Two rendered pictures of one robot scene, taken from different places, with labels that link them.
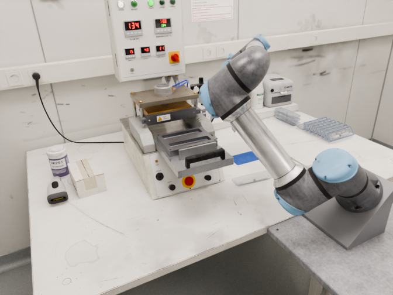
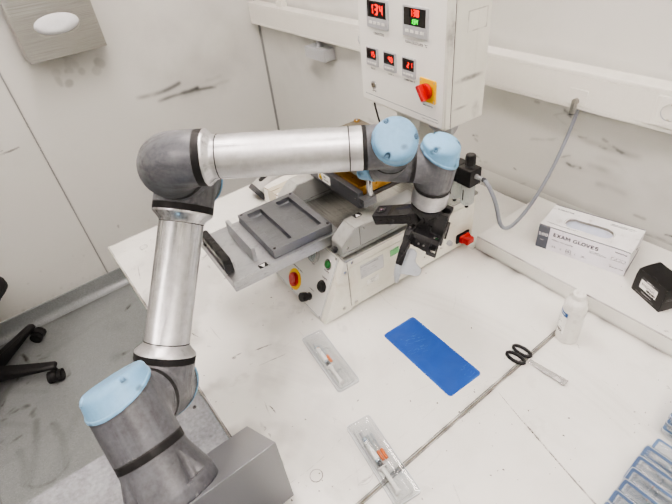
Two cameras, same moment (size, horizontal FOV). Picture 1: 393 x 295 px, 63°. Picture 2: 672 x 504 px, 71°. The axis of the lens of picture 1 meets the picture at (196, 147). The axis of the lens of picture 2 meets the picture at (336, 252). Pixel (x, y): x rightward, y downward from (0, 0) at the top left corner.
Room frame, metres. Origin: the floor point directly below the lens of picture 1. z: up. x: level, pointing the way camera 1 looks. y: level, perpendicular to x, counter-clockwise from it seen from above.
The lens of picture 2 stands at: (1.17, -0.96, 1.66)
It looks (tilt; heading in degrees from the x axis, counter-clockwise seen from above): 39 degrees down; 83
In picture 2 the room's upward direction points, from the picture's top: 7 degrees counter-clockwise
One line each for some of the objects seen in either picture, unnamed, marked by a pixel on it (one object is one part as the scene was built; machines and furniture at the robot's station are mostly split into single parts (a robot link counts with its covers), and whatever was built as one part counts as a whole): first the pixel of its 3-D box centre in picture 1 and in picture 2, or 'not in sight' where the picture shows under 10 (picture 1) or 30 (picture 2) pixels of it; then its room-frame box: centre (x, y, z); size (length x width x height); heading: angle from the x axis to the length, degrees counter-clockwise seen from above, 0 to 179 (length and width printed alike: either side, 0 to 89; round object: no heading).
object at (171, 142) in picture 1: (186, 140); (283, 222); (1.18, 0.04, 0.98); 0.20 x 0.17 x 0.03; 112
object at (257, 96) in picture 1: (257, 89); not in sight; (2.06, -0.42, 0.92); 0.09 x 0.08 x 0.25; 39
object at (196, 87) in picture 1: (197, 92); (459, 178); (1.62, -0.02, 1.05); 0.15 x 0.05 x 0.15; 112
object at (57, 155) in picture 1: (59, 161); not in sight; (1.34, 0.65, 0.82); 0.09 x 0.09 x 0.15
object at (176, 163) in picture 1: (190, 147); (268, 234); (1.14, 0.02, 0.97); 0.30 x 0.22 x 0.08; 22
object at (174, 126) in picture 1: (164, 127); (375, 198); (1.45, 0.15, 0.93); 0.46 x 0.35 x 0.01; 22
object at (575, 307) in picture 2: not in sight; (572, 315); (1.78, -0.33, 0.82); 0.05 x 0.05 x 0.14
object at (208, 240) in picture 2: (205, 158); (216, 250); (1.01, -0.03, 0.99); 0.15 x 0.02 x 0.04; 112
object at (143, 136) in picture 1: (141, 133); (318, 181); (1.30, 0.24, 0.96); 0.25 x 0.05 x 0.07; 22
